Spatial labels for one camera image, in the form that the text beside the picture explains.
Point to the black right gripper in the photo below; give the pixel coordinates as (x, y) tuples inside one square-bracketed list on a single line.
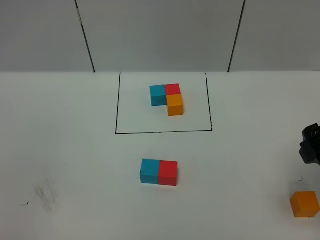
[(310, 146)]

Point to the orange loose block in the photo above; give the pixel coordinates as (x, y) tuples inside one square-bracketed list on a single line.
[(305, 204)]

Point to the orange template block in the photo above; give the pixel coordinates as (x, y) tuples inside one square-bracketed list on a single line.
[(175, 105)]

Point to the red template block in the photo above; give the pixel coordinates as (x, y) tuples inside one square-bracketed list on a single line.
[(172, 89)]

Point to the blue template block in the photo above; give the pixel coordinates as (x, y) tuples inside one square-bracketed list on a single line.
[(158, 95)]

